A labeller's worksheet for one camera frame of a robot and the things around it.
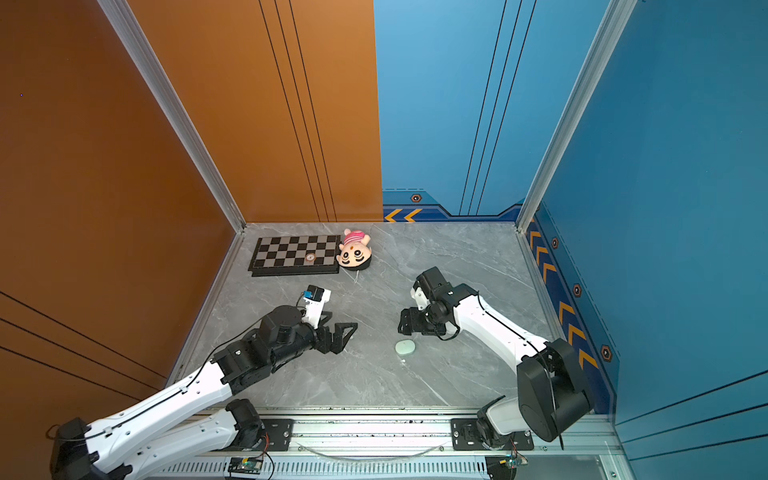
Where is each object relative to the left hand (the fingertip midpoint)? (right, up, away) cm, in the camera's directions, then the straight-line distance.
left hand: (346, 318), depth 74 cm
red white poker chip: (-18, +14, +31) cm, 39 cm away
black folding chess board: (-26, +15, +32) cm, 44 cm away
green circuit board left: (-24, -35, -2) cm, 43 cm away
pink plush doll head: (-1, +16, +27) cm, 31 cm away
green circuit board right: (+40, -32, -4) cm, 52 cm away
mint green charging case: (+15, -11, +12) cm, 22 cm away
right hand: (+16, -5, +9) cm, 19 cm away
